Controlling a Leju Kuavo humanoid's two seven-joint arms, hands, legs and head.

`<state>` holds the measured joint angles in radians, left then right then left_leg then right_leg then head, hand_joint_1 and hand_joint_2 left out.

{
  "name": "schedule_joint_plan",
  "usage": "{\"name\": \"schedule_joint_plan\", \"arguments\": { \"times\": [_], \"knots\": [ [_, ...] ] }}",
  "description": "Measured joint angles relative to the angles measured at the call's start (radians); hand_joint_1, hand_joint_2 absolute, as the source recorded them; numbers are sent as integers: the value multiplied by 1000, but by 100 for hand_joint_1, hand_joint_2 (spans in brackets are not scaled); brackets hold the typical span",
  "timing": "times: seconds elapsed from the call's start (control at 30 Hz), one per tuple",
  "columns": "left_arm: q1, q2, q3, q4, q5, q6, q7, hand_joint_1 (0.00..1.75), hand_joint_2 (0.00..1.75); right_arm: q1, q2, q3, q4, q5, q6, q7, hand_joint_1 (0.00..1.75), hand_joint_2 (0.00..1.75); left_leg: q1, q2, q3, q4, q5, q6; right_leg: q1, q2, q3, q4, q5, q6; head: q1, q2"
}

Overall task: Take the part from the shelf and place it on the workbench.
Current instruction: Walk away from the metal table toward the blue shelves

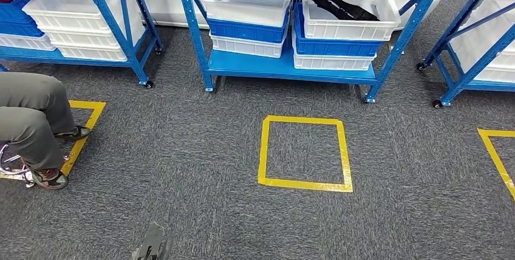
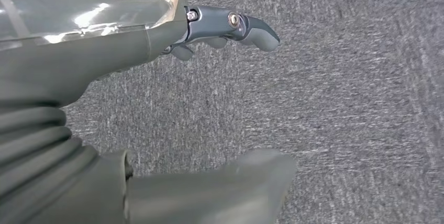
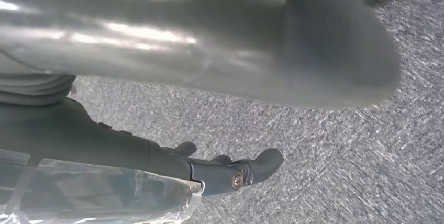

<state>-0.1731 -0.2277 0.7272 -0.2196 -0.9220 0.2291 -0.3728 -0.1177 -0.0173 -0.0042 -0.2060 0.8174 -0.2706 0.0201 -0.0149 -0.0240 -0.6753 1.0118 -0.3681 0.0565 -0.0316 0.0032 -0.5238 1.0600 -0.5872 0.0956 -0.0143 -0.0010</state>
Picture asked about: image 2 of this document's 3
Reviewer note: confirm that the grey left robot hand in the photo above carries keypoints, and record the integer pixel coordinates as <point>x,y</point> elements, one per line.
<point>69,59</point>

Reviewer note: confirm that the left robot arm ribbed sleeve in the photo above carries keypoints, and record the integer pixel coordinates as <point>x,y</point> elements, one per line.
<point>31,146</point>

